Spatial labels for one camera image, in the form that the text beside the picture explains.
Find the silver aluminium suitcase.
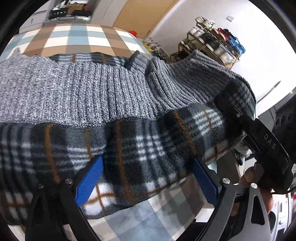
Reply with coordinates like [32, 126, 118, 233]
[42, 16, 91, 27]

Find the wooden shoe rack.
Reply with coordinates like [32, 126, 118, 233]
[170, 16, 245, 69]

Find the right hand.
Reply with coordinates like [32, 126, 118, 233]
[238, 162, 273, 214]

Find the red orange bag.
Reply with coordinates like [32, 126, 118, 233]
[129, 31, 137, 38]

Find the plaid fleece knit-lined garment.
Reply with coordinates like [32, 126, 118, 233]
[1, 51, 256, 225]

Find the checkered brown blue bedsheet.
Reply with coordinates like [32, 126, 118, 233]
[1, 25, 202, 240]

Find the wooden door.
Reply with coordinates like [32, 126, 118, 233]
[113, 0, 177, 39]

